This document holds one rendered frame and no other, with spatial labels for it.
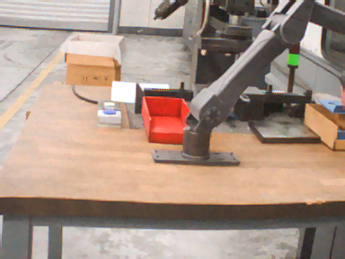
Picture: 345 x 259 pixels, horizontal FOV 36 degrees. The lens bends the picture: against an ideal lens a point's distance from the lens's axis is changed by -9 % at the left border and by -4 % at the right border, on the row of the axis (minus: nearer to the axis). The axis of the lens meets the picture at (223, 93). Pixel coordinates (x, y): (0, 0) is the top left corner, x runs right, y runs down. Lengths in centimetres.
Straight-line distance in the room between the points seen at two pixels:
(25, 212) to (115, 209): 17
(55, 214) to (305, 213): 51
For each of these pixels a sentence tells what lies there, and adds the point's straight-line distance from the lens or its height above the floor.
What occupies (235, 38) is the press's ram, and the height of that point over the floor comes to 114.
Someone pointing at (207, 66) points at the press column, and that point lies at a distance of 189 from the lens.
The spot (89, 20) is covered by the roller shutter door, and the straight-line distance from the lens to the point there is 1087.
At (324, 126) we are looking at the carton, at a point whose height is 95.
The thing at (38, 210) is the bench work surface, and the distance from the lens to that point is 108.
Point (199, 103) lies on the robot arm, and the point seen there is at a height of 104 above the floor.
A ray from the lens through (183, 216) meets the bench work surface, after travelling 109.
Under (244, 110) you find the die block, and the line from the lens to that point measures 168.
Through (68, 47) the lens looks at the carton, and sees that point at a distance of 494.
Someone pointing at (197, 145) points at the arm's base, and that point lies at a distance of 127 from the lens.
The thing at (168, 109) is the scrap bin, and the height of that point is 93.
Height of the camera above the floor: 134
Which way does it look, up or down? 12 degrees down
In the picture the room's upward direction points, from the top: 6 degrees clockwise
